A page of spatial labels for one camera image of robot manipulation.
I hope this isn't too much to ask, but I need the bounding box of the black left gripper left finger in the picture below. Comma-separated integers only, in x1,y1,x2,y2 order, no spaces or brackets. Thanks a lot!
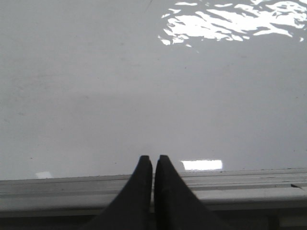
81,155,153,230

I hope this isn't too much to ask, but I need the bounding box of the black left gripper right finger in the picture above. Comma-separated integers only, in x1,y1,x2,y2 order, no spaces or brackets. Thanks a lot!
154,155,232,230

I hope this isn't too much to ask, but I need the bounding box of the white whiteboard with aluminium frame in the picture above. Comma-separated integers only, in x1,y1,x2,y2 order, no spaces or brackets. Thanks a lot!
0,0,307,217

